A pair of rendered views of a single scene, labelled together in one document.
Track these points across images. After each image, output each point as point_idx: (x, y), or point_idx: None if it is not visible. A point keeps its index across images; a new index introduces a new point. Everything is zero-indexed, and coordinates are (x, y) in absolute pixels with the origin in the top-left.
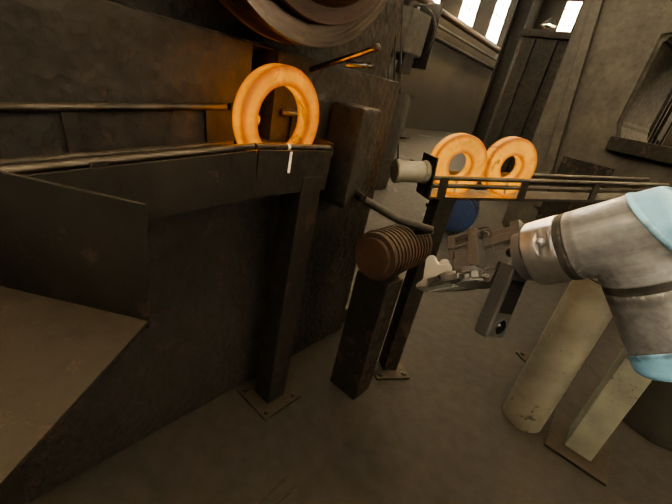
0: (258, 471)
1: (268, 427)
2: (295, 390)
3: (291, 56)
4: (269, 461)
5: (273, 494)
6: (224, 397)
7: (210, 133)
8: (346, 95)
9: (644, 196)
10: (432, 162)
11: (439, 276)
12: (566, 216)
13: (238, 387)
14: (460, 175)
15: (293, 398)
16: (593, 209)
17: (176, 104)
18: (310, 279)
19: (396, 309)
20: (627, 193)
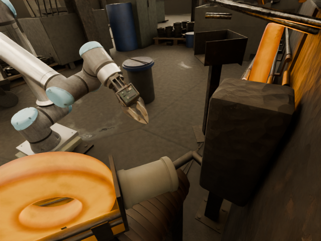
0: (195, 176)
1: (200, 194)
2: (199, 220)
3: (318, 16)
4: (193, 180)
5: (186, 171)
6: (230, 202)
7: (281, 69)
8: (310, 94)
9: (99, 44)
10: (115, 168)
11: (143, 101)
12: (111, 59)
13: (228, 212)
14: (49, 214)
15: (197, 213)
16: (106, 53)
17: (286, 48)
18: (227, 240)
19: None
20: (98, 46)
